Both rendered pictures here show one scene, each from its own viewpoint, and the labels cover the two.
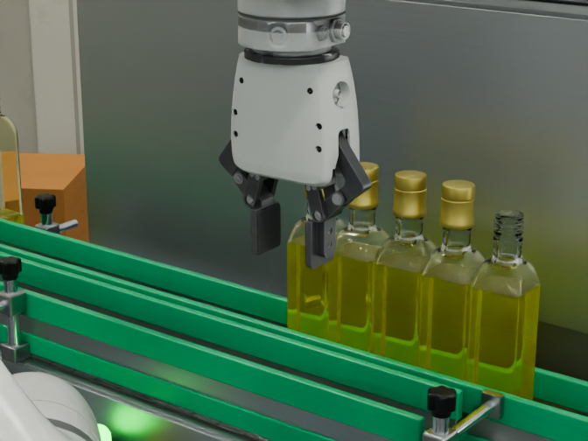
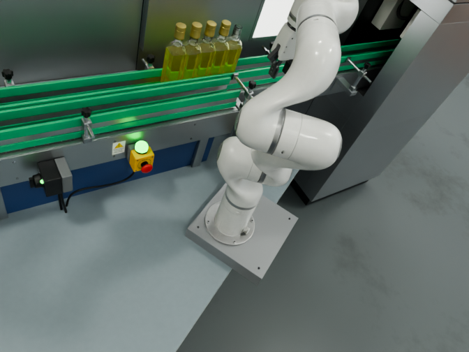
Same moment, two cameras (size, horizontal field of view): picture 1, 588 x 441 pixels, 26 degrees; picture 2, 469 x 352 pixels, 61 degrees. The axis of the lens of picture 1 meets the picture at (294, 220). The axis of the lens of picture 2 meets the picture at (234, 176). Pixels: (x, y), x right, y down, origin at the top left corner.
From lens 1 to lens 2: 1.46 m
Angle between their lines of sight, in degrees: 74
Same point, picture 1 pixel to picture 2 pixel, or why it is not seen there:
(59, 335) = (105, 123)
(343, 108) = not seen: hidden behind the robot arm
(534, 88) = not seen: outside the picture
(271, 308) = (143, 75)
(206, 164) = (72, 28)
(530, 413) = (242, 74)
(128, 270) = (73, 85)
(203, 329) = (146, 94)
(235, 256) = (88, 59)
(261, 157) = (289, 56)
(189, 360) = (167, 107)
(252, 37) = not seen: hidden behind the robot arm
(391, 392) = (211, 85)
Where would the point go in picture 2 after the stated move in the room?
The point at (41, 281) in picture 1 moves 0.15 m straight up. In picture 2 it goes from (62, 108) to (59, 68)
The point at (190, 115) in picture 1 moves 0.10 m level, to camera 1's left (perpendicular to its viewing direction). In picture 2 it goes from (63, 10) to (40, 24)
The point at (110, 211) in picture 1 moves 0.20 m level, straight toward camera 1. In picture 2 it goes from (12, 61) to (73, 84)
